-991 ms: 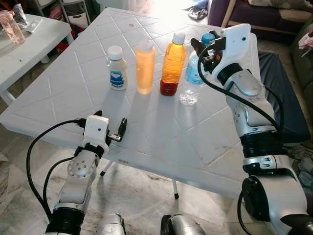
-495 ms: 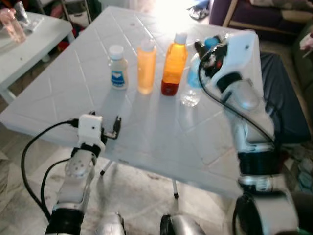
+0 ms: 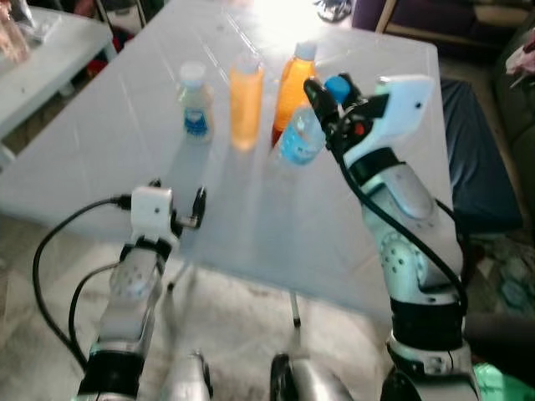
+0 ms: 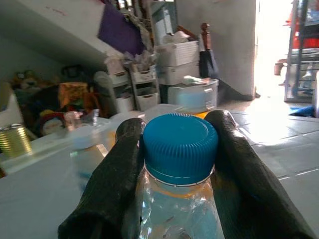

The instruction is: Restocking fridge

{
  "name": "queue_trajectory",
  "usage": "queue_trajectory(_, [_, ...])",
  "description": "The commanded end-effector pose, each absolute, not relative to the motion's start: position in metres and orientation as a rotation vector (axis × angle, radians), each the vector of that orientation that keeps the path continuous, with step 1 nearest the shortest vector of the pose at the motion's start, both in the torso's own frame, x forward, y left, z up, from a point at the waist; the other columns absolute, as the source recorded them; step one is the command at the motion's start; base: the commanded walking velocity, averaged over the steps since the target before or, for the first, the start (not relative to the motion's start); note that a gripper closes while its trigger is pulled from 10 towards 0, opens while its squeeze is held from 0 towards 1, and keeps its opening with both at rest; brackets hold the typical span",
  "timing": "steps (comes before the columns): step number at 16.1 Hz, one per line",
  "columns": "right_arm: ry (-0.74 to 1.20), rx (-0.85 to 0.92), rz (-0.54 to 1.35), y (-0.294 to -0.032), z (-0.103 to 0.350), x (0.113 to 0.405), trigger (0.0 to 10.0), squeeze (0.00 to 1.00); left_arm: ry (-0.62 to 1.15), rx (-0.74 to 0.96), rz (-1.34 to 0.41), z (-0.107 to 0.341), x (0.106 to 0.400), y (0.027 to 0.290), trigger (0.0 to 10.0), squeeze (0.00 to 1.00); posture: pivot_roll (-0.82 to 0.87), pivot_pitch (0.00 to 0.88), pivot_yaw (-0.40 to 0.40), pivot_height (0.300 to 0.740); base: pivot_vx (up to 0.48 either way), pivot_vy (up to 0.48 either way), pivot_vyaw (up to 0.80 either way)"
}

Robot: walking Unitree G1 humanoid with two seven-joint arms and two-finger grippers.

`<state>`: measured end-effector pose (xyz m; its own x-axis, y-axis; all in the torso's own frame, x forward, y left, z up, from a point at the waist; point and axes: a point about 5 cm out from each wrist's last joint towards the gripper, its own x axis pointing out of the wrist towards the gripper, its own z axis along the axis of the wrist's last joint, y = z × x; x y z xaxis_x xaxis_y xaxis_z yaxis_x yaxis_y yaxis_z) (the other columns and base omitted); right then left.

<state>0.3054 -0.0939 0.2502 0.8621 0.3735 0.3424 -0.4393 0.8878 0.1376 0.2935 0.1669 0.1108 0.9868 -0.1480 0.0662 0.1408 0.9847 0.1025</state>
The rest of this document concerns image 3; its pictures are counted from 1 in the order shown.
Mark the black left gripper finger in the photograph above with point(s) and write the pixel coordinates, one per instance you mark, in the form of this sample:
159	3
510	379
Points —
200	207

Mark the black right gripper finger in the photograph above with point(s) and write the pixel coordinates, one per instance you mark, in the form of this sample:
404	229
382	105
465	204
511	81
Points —
353	90
322	109

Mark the clear bottle blue cap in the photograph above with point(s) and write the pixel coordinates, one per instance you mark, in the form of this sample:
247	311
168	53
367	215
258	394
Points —
301	142

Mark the orange juice bottle white cap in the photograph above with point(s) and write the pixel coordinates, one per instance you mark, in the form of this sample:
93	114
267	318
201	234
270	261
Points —
292	88

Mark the large white folding table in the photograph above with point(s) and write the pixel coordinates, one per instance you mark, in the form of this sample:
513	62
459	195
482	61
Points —
251	217

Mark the orange juice bottle clear cap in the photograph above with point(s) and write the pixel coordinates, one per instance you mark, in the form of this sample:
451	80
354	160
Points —
247	104

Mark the white sports shoe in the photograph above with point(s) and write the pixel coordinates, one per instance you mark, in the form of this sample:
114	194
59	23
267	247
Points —
333	8

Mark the small clear bottle blue label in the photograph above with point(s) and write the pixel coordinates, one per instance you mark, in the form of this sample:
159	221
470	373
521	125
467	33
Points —
196	104

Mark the purple sofa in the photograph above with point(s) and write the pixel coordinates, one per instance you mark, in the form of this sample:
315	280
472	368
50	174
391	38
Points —
435	17

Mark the dark blue cushion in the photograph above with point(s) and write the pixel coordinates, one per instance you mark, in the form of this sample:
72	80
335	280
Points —
476	159

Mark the grey left robot leg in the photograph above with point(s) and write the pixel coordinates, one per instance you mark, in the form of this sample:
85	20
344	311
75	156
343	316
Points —
188	380

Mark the grey robot leg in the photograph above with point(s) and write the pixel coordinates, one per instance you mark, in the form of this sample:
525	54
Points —
188	380
309	384

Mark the dark green sofa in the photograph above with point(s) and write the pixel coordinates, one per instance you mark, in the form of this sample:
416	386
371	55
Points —
520	134

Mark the pink cloth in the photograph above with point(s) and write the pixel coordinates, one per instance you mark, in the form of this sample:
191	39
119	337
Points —
522	58

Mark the small white side table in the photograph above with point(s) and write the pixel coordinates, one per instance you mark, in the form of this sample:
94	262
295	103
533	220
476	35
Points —
58	58

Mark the grey right robot leg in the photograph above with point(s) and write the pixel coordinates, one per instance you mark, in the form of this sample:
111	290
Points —
309	384

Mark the black seat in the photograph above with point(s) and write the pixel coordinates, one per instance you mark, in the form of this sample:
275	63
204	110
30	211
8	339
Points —
501	342

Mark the green plastic object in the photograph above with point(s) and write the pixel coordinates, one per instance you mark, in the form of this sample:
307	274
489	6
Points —
506	386

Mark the clear plastic bag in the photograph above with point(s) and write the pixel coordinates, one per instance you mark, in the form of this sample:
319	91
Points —
17	29

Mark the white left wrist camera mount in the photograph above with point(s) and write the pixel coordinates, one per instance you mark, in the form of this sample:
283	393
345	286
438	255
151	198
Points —
152	213

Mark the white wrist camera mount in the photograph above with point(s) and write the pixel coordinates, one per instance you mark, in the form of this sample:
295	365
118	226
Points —
152	213
401	109

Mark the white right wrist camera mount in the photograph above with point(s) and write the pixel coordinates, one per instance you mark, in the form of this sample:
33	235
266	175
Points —
401	109

